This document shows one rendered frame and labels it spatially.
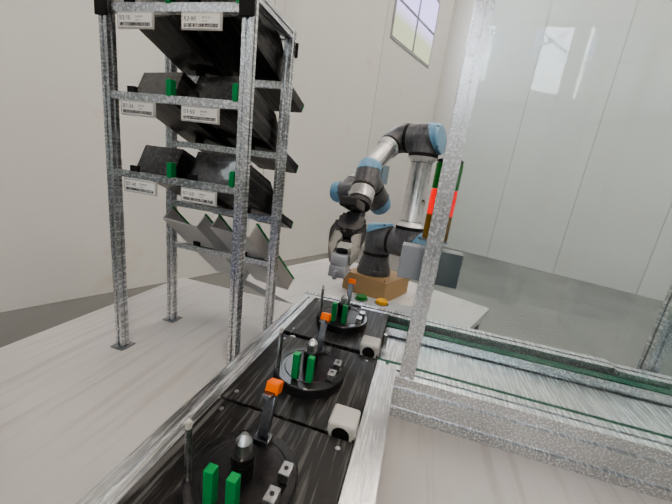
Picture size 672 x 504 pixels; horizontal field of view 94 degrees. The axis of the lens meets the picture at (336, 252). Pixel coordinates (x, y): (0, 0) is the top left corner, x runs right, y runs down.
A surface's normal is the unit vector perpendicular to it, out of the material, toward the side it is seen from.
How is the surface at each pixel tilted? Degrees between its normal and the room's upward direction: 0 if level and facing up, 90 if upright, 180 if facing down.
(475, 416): 90
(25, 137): 90
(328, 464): 0
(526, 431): 90
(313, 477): 0
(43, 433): 0
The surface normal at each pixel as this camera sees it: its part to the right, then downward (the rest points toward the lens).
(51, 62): 0.76, 0.25
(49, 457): 0.13, -0.96
